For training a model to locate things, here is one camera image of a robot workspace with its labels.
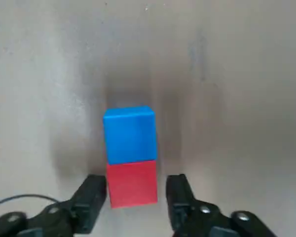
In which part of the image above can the blue magnetic block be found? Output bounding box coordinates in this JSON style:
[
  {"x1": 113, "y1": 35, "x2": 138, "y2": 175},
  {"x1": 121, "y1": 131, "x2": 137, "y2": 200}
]
[{"x1": 103, "y1": 106, "x2": 158, "y2": 165}]

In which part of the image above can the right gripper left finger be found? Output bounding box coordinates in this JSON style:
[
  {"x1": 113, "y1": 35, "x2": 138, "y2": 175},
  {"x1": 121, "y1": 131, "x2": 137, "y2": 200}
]
[{"x1": 0, "y1": 174, "x2": 107, "y2": 237}]

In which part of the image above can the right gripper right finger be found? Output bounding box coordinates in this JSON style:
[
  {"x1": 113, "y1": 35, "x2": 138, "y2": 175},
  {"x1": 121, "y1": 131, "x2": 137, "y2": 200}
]
[{"x1": 166, "y1": 173, "x2": 279, "y2": 237}]

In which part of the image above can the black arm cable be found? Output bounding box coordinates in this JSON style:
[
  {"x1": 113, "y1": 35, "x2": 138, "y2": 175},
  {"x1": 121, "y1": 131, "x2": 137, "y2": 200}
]
[{"x1": 0, "y1": 194, "x2": 56, "y2": 209}]

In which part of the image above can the red magnetic block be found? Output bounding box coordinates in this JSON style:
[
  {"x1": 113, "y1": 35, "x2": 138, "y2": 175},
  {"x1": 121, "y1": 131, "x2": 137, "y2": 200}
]
[{"x1": 106, "y1": 160, "x2": 159, "y2": 209}]

